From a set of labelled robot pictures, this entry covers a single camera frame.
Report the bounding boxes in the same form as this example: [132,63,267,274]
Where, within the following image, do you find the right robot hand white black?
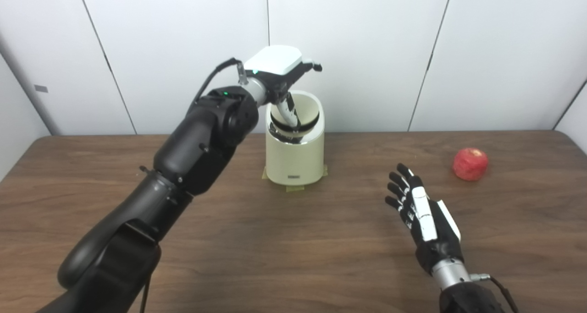
[384,163,464,275]

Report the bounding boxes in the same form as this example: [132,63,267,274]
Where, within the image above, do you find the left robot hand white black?
[242,45,323,132]

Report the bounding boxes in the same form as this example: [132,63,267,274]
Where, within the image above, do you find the cream round bin lid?
[288,92,321,131]

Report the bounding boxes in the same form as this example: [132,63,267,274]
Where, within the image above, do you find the red apple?
[452,148,489,181]

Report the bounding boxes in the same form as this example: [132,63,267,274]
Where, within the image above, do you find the cream-colored bin body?
[265,91,325,186]

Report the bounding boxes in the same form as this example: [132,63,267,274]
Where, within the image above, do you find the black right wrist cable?
[470,273,519,313]

